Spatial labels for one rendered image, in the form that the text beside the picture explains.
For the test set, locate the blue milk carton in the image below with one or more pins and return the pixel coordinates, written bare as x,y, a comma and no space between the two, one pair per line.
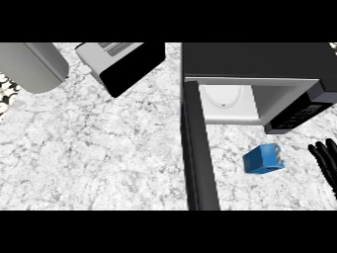
261,160

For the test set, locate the dark grey microwave door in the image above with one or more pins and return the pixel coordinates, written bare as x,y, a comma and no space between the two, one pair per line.
198,148

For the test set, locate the black microwave oven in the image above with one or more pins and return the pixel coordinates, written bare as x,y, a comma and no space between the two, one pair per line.
272,69

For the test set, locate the black and white toaster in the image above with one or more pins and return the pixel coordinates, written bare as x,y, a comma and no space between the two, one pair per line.
127,66

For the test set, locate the grey rounded appliance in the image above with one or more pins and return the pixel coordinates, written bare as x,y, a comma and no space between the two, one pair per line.
26,64

